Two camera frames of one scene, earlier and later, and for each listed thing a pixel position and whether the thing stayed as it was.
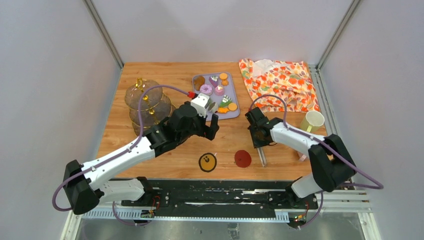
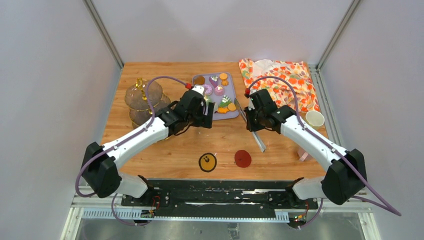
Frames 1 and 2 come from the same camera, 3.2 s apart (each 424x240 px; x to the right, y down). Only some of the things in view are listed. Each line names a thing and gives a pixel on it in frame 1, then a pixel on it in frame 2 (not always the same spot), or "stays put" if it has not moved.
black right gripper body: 257,142 → 254,119
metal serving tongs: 262,156 → 257,138
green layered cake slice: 226,101 stays put
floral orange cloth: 291,80 stays put
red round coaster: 243,158 stays put
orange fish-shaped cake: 223,110 stays put
